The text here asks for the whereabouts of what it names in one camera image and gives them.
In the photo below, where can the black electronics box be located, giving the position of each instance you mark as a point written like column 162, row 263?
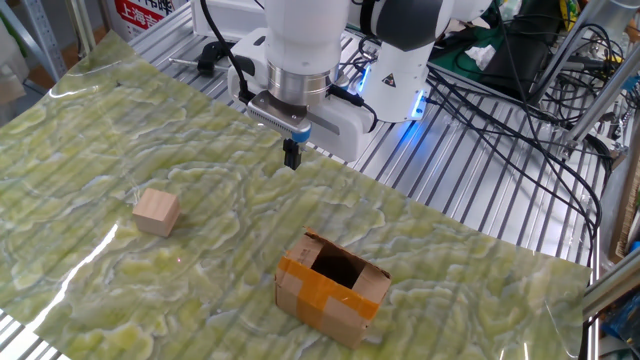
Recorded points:
column 525, row 55

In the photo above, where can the green marble pattern mat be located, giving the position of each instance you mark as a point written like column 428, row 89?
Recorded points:
column 200, row 150

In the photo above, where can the black bar clamp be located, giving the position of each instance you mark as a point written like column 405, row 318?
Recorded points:
column 207, row 57

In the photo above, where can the aluminium profile rail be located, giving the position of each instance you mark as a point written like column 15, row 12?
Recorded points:
column 610, row 290

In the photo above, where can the aluminium frame post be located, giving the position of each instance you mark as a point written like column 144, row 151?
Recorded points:
column 570, row 45
column 600, row 102

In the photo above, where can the brown wooden board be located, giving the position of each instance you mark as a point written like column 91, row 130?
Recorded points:
column 627, row 215

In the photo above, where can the silver wrist camera blue caps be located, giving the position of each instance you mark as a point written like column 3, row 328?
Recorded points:
column 275, row 112

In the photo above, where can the red white printed carton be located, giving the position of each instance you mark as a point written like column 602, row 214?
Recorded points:
column 145, row 15

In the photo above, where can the green cutting mat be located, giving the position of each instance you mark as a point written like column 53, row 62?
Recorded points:
column 450, row 55

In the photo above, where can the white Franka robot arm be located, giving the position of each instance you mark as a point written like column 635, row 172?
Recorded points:
column 305, row 40

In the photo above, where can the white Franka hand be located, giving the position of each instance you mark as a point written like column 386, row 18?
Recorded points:
column 350, row 137

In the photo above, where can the crumpled white tissue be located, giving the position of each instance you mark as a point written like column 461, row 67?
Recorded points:
column 480, row 56

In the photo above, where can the cardboard box with orange tape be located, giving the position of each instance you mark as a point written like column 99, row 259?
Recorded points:
column 325, row 300

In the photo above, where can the wooden cube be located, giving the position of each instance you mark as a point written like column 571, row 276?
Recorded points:
column 156, row 212

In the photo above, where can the grey perforated shelf upright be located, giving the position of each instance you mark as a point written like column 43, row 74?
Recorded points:
column 42, row 35

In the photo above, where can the blue plastic bag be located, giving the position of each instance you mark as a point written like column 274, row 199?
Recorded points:
column 625, row 320

